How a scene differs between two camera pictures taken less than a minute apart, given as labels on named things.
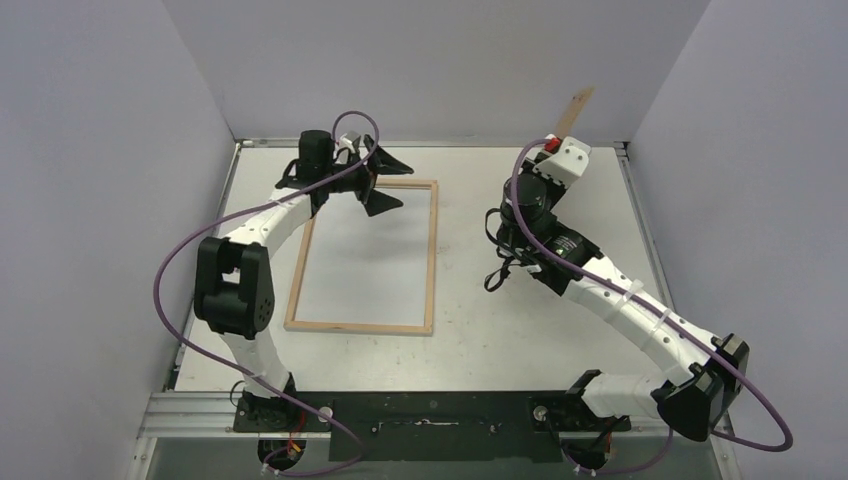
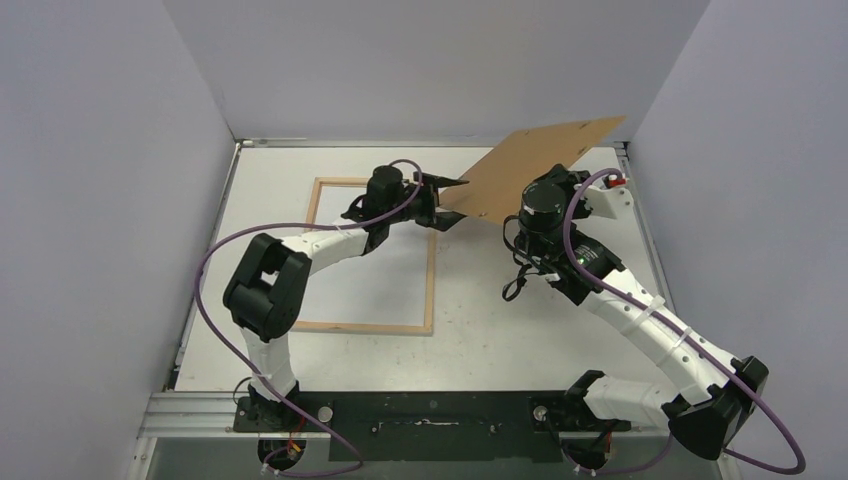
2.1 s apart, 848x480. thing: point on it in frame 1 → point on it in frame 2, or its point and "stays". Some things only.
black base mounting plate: x=426 y=427 stays
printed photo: x=369 y=269 stays
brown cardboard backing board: x=564 y=124 → x=495 y=188
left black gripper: x=381 y=164 → x=429 y=194
